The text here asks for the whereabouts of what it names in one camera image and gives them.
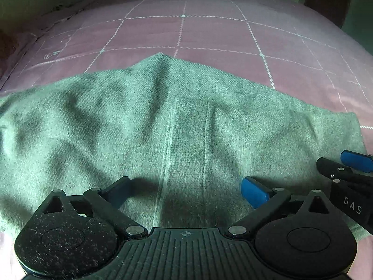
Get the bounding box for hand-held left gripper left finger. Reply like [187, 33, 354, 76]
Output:
[43, 176, 148, 239]

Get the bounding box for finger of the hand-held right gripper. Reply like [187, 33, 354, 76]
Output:
[316, 157, 373, 182]
[340, 150, 373, 173]

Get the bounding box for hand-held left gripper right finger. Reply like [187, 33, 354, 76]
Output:
[226, 176, 333, 239]

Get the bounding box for grey-green pants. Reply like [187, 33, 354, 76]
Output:
[0, 52, 368, 241]

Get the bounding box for dark wooden door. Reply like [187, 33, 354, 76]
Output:
[301, 0, 360, 28]

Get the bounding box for pink checked bed sheet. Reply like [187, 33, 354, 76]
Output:
[0, 0, 373, 280]

